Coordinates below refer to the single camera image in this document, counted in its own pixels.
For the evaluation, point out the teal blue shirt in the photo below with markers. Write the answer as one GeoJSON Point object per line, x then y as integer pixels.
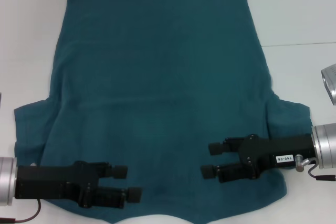
{"type": "Point", "coordinates": [162, 77]}

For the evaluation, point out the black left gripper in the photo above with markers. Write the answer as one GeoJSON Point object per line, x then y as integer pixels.
{"type": "Point", "coordinates": [52, 182]}

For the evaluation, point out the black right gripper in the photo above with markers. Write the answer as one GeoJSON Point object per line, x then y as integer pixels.
{"type": "Point", "coordinates": [265, 153]}

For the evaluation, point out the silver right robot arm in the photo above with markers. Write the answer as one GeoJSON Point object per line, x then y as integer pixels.
{"type": "Point", "coordinates": [325, 145]}

